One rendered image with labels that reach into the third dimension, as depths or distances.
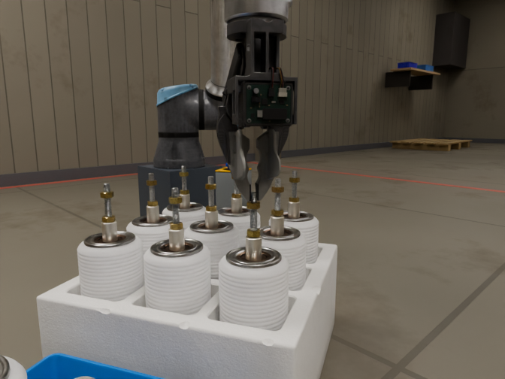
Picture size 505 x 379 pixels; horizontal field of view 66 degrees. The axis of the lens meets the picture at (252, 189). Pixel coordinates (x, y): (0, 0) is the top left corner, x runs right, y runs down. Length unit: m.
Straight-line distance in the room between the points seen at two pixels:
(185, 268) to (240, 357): 0.13
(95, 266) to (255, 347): 0.26
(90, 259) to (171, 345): 0.17
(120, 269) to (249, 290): 0.21
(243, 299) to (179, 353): 0.11
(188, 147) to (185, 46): 2.58
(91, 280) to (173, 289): 0.13
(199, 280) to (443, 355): 0.50
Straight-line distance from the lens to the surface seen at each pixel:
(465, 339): 0.94
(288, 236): 0.62
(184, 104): 1.10
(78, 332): 0.64
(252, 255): 0.52
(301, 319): 0.53
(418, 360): 0.83
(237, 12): 0.47
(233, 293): 0.51
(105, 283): 0.62
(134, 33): 3.39
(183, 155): 1.09
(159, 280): 0.55
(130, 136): 3.29
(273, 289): 0.50
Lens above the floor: 0.44
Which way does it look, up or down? 10 degrees down
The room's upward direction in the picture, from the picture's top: straight up
